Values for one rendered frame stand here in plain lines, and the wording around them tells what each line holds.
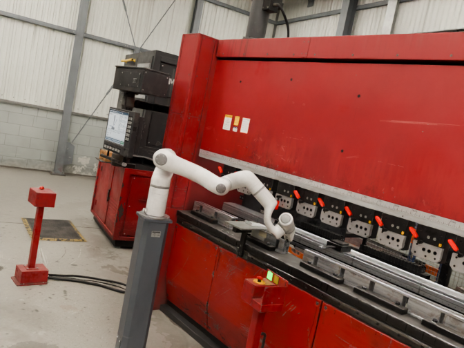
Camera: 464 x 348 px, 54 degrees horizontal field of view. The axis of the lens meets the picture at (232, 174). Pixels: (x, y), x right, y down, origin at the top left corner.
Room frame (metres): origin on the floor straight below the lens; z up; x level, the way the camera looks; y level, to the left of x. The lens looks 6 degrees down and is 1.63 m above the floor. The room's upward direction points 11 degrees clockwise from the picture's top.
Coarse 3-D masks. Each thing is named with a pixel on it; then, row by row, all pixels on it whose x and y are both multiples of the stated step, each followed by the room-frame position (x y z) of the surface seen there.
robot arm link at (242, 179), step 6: (234, 174) 2.73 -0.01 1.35; (240, 174) 2.70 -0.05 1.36; (246, 174) 2.69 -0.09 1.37; (252, 174) 2.70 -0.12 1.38; (234, 180) 2.73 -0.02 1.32; (240, 180) 2.69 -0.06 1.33; (246, 180) 2.68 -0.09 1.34; (252, 180) 2.68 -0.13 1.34; (258, 180) 2.70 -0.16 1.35; (234, 186) 2.76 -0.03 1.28; (240, 186) 2.72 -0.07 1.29; (246, 186) 2.70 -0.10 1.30; (252, 186) 2.68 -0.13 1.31; (258, 186) 2.68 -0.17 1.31; (252, 192) 2.69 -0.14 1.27
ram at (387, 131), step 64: (256, 64) 3.38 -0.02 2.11; (320, 64) 2.93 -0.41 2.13; (384, 64) 2.58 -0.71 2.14; (256, 128) 3.28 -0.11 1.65; (320, 128) 2.84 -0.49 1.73; (384, 128) 2.51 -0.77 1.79; (448, 128) 2.25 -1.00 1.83; (320, 192) 2.76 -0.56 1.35; (384, 192) 2.45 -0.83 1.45; (448, 192) 2.20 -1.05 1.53
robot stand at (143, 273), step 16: (144, 224) 2.66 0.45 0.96; (160, 224) 2.69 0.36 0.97; (144, 240) 2.66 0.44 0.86; (160, 240) 2.70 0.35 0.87; (144, 256) 2.66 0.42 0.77; (160, 256) 2.71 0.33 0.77; (128, 272) 2.75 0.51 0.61; (144, 272) 2.67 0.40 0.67; (128, 288) 2.71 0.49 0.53; (144, 288) 2.68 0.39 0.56; (128, 304) 2.66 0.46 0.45; (144, 304) 2.69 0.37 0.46; (128, 320) 2.66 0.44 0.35; (144, 320) 2.69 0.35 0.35; (128, 336) 2.65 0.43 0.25; (144, 336) 2.70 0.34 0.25
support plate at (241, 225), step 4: (232, 224) 2.96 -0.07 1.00; (236, 224) 2.97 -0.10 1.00; (240, 224) 3.00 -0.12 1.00; (244, 224) 3.03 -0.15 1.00; (248, 224) 3.05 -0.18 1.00; (240, 228) 2.89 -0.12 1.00; (244, 228) 2.92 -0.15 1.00; (248, 228) 2.94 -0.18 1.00; (252, 228) 2.96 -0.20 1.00; (256, 228) 2.99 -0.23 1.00; (264, 228) 3.04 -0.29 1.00
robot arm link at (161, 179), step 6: (156, 168) 2.79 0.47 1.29; (156, 174) 2.74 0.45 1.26; (162, 174) 2.74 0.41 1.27; (168, 174) 2.76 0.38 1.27; (156, 180) 2.70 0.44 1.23; (162, 180) 2.70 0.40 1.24; (168, 180) 2.73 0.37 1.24; (156, 186) 2.69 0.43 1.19; (162, 186) 2.70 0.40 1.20; (168, 186) 2.73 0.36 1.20
